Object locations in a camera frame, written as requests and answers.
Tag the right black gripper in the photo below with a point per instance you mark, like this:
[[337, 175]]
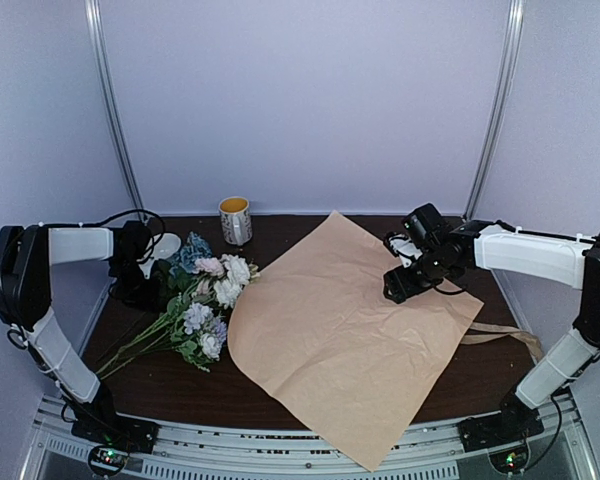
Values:
[[401, 286]]

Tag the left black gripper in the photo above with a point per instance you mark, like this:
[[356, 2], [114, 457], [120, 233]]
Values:
[[146, 300]]

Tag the blue hydrangea stem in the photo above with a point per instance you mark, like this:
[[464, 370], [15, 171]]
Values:
[[192, 252]]

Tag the pink rose stem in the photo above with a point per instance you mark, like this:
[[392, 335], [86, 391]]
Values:
[[212, 271]]

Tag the green and peach wrapping paper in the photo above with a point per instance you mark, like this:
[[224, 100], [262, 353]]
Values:
[[317, 334]]

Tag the white rose stem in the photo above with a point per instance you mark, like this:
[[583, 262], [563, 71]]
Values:
[[239, 274]]

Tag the beige ribbon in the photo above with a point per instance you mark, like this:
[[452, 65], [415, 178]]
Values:
[[481, 333]]

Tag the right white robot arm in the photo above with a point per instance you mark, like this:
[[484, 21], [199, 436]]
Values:
[[551, 281]]

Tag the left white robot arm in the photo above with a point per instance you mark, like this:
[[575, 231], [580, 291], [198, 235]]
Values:
[[27, 256]]

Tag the small white round bowl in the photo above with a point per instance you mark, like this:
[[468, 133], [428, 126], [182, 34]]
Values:
[[170, 244]]

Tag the lavender hydrangea stem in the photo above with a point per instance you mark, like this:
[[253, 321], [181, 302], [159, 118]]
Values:
[[191, 329]]

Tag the patterned mug yellow inside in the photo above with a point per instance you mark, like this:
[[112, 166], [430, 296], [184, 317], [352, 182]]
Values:
[[235, 220]]

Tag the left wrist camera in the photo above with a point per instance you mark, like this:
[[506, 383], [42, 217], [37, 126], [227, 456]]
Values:
[[152, 255]]

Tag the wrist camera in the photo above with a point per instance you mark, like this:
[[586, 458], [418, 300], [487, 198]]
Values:
[[152, 255], [425, 231]]

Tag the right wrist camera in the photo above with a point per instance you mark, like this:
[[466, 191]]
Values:
[[425, 231]]

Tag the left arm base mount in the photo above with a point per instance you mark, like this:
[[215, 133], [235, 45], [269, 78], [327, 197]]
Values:
[[113, 448]]

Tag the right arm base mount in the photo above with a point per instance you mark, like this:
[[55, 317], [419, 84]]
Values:
[[507, 445]]

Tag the front aluminium rail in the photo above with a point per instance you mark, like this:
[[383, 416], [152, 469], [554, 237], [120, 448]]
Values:
[[426, 451]]

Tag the left aluminium frame post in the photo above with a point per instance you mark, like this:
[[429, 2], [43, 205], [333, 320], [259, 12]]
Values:
[[112, 115]]

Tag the aluminium frame post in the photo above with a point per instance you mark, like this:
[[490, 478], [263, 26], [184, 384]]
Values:
[[508, 63], [112, 115]]

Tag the right aluminium frame post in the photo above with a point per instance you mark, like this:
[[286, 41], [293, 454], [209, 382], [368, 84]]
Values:
[[508, 63]]

